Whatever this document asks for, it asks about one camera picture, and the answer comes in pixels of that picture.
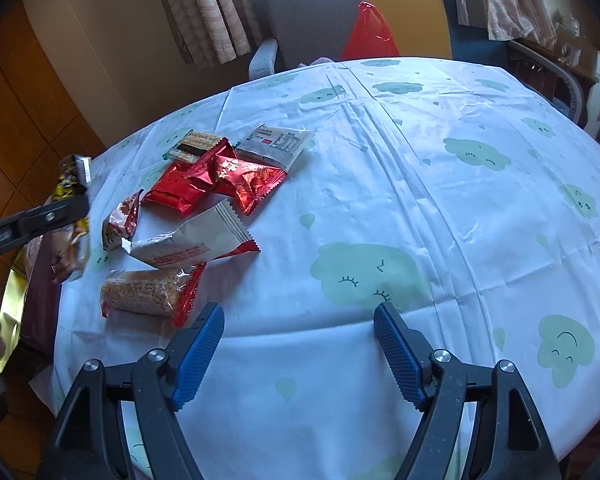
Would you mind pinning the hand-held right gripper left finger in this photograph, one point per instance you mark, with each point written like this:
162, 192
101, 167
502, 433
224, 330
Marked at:
200, 355

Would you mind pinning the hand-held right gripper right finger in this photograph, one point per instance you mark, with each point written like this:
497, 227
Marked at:
400, 355

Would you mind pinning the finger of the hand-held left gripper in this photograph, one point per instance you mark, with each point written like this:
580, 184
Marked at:
40, 220

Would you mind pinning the yellow black snack packet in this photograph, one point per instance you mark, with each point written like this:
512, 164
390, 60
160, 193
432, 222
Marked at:
67, 177

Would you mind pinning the small brown white snack packet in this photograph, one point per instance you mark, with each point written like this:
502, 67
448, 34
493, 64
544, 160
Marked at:
120, 220

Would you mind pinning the clear rice cracker packet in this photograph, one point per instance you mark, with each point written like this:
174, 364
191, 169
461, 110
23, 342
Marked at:
140, 292

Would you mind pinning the gold tin box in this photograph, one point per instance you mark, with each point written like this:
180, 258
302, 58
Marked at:
11, 305

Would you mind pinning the white red snack packet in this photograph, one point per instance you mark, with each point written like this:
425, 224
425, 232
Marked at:
200, 240

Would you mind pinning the red foil snack packet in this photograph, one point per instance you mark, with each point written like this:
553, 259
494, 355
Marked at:
250, 180
177, 187

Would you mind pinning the clear wafer biscuit packet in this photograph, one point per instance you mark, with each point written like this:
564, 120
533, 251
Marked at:
195, 144

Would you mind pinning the white grey snack packet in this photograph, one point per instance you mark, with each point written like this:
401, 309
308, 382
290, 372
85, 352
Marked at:
275, 142

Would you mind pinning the clear bag of snacks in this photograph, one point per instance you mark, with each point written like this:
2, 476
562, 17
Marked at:
72, 255

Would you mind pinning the cloud print tablecloth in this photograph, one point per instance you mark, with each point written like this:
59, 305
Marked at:
380, 185

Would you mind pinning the pink patterned curtain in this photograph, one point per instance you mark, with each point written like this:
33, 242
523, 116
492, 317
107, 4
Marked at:
505, 0
205, 10

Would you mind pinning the red plastic bag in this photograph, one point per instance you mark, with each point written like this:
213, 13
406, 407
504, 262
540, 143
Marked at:
370, 35

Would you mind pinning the grey yellow armchair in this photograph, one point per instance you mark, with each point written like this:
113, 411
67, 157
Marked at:
305, 10

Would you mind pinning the grey metal frame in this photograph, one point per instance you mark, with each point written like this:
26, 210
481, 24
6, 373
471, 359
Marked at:
567, 85

